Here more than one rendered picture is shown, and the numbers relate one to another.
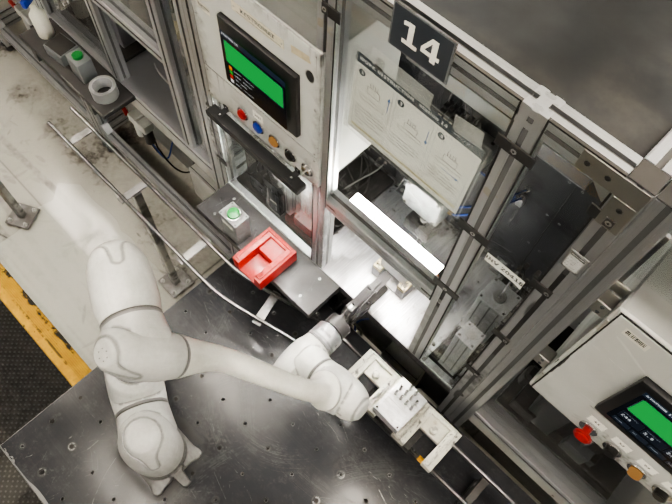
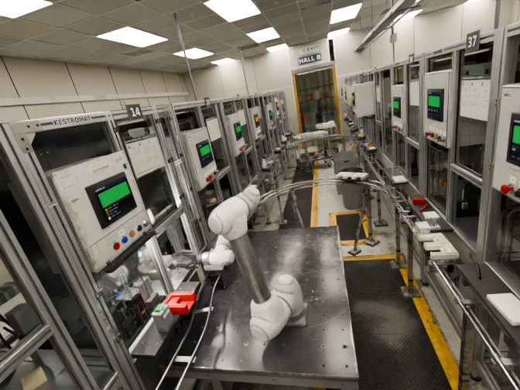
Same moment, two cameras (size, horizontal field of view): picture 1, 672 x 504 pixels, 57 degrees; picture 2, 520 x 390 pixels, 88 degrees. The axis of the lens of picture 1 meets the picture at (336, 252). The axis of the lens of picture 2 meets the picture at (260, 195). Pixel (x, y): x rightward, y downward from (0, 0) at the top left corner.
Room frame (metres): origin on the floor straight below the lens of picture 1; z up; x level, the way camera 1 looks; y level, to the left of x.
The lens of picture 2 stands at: (0.87, 1.66, 1.94)
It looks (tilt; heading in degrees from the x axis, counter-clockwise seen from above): 19 degrees down; 245
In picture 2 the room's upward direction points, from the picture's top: 11 degrees counter-clockwise
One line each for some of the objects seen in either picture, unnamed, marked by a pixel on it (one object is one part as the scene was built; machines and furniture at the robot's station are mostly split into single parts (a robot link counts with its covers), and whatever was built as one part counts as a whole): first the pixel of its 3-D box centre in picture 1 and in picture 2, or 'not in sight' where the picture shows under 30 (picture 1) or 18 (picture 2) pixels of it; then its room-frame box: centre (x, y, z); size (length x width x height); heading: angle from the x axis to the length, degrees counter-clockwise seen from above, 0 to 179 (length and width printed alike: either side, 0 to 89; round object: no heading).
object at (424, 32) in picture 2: not in sight; (416, 77); (-7.60, -3.94, 1.65); 4.64 x 0.08 x 3.30; 140
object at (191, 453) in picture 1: (164, 457); (292, 309); (0.26, 0.46, 0.71); 0.22 x 0.18 x 0.06; 50
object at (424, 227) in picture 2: not in sight; (427, 224); (-0.79, 0.64, 0.92); 0.13 x 0.10 x 0.09; 140
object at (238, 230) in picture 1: (237, 221); (161, 317); (0.96, 0.32, 0.97); 0.08 x 0.08 x 0.12; 50
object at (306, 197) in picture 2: not in sight; (305, 179); (-2.64, -3.37, 0.01); 5.85 x 0.59 x 0.01; 50
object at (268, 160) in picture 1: (255, 145); (131, 248); (0.98, 0.24, 1.37); 0.36 x 0.04 x 0.04; 50
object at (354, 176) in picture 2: not in sight; (351, 177); (-1.47, -0.72, 0.84); 0.37 x 0.14 x 0.10; 108
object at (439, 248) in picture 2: not in sight; (433, 244); (-0.72, 0.73, 0.84); 0.37 x 0.14 x 0.10; 50
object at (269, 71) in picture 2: not in sight; (242, 111); (-3.32, -7.54, 1.65); 3.78 x 0.08 x 3.30; 140
